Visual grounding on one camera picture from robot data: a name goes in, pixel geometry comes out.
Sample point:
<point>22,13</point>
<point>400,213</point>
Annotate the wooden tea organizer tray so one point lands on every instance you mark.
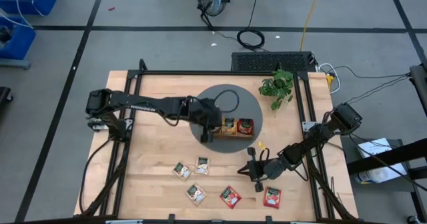
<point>233,137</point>

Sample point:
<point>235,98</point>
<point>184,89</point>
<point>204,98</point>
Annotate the yellow orange tea bag packet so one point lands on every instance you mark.
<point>229,126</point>

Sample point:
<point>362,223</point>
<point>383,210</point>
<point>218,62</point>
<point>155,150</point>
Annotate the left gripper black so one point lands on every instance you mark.
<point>207,112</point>

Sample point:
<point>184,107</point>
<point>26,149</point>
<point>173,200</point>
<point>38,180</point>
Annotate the black vented computer case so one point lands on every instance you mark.
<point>270,62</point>

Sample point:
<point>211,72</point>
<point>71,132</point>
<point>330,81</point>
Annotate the round grey mat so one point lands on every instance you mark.
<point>247,97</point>

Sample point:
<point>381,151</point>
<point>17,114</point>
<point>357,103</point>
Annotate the yellow power plug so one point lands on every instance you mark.
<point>329,80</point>

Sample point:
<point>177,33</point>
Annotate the green snack packet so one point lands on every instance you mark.
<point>202,165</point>

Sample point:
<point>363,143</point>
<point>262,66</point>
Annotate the grey side table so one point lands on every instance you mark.
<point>348,149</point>

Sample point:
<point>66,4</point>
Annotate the black beam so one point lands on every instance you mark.
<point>387,156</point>

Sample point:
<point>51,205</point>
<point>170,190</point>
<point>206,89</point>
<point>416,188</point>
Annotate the black floor object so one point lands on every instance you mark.
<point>5,97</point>

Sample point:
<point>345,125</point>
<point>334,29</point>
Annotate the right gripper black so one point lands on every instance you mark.
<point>273,169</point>

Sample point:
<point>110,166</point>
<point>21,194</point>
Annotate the white paper sheet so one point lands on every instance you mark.
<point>380,150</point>

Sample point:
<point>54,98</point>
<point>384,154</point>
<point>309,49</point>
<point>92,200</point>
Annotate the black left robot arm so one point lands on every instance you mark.
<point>150,105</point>

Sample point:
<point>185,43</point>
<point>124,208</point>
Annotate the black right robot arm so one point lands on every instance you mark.
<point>320,135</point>

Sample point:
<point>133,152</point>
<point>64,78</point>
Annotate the potted green plant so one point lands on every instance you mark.
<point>278,85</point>

